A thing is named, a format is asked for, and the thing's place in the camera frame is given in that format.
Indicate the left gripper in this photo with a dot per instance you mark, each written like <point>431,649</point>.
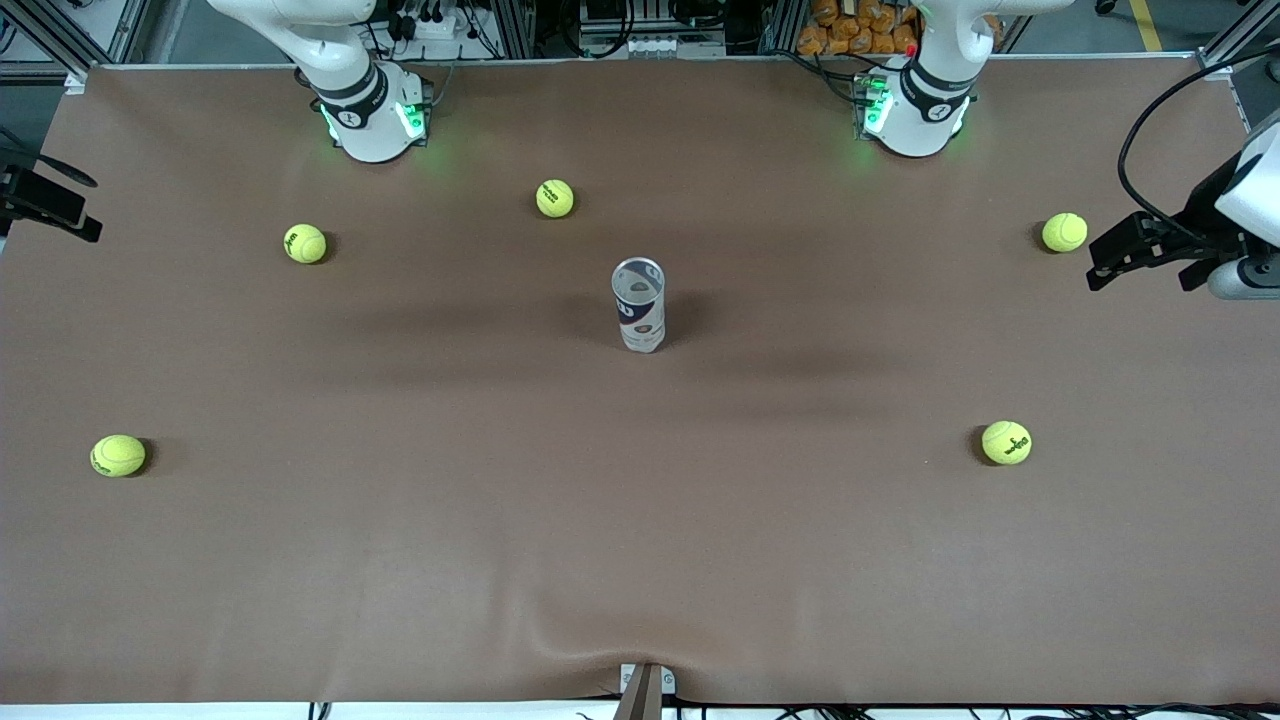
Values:
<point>1199,222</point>

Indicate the white blue tennis ball can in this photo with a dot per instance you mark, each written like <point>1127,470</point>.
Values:
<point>640,320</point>

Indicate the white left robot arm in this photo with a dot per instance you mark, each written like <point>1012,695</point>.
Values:
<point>915,135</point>

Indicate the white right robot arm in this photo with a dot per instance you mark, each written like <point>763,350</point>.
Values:
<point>375,140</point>

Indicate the yellow Wilson tennis ball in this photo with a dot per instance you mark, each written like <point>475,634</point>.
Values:
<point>305,243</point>

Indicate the yellow Head tennis ball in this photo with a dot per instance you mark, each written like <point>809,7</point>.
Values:
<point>118,455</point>

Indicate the base electronics box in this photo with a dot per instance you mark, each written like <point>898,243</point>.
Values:
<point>428,100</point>
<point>862,100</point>

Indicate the orange objects heap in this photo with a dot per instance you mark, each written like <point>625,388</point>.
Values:
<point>850,30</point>

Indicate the white power strip with plugs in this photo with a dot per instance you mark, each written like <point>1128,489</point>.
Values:
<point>440,28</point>

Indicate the long white power strip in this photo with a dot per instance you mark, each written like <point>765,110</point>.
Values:
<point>660,45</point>

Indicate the brown table cover mat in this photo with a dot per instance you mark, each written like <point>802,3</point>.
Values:
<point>640,500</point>

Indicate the aluminium frame profile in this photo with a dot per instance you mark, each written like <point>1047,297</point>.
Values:
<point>1218,66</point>
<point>75,80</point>

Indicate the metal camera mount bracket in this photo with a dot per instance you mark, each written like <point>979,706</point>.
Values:
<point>645,695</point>

